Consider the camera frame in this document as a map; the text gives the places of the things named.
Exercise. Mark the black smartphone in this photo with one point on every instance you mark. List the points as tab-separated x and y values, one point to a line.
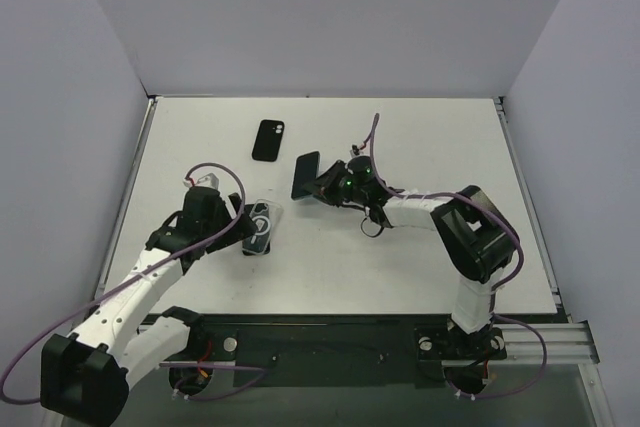
262	217

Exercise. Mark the black phone case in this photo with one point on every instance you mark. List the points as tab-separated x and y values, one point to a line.
268	140

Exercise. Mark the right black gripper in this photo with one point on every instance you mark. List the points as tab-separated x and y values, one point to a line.
327	182

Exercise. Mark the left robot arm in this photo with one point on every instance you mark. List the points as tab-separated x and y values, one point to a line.
88	374

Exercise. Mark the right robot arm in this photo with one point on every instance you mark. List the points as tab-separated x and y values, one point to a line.
482	246

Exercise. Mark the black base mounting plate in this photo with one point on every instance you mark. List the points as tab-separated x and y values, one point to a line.
349	350

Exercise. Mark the phone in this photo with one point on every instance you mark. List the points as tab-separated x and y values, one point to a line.
305	171

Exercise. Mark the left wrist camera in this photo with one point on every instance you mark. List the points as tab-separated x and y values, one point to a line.
208	180

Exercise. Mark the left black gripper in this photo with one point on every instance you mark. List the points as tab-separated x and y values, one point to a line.
239	226

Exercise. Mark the clear phone case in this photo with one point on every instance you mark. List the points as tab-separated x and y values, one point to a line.
276	211

